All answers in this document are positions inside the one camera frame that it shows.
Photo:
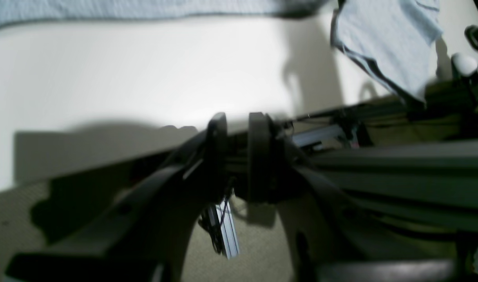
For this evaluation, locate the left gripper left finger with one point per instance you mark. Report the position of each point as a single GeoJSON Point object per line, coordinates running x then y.
{"type": "Point", "coordinates": [145, 236]}

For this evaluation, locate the grey T-shirt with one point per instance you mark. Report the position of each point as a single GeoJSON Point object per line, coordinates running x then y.
{"type": "Point", "coordinates": [389, 39]}

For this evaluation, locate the aluminium frame rail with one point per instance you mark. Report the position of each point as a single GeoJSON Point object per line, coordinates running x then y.
{"type": "Point", "coordinates": [434, 183]}

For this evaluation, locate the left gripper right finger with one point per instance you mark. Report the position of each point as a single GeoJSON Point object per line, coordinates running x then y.
{"type": "Point", "coordinates": [332, 239]}

